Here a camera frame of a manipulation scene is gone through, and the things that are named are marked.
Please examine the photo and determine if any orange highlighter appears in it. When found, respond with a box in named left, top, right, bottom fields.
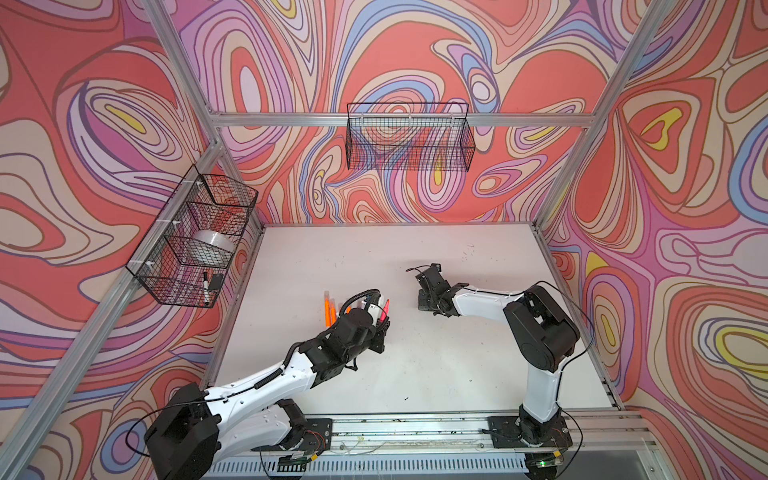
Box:
left=329, top=299, right=338, bottom=326
left=324, top=291, right=332, bottom=328

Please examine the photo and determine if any pink marker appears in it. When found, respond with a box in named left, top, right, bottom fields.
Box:
left=378, top=299, right=390, bottom=326

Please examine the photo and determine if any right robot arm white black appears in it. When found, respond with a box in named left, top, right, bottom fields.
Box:
left=412, top=263, right=581, bottom=446

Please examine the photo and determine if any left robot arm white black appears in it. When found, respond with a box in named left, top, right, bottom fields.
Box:
left=131, top=289, right=390, bottom=479

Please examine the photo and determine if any black marker in basket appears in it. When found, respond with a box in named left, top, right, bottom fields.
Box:
left=202, top=271, right=211, bottom=307

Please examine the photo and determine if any white tape roll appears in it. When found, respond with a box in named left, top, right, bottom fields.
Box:
left=190, top=230, right=235, bottom=254

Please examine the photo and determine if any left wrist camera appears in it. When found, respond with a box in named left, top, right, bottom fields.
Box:
left=360, top=293, right=385, bottom=326

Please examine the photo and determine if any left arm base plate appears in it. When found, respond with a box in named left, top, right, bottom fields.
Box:
left=246, top=399, right=333, bottom=454

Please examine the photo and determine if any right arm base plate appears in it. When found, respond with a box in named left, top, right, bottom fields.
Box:
left=481, top=411, right=573, bottom=450

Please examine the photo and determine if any black wire basket back wall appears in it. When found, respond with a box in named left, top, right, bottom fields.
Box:
left=345, top=100, right=476, bottom=172

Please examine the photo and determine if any black wire basket wall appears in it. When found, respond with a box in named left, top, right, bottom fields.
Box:
left=345, top=100, right=476, bottom=172
left=126, top=166, right=258, bottom=309

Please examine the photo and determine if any black wire basket left wall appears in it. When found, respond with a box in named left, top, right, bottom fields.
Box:
left=126, top=166, right=258, bottom=309

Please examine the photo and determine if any aluminium front rail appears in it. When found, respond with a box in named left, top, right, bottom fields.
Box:
left=167, top=410, right=661, bottom=457

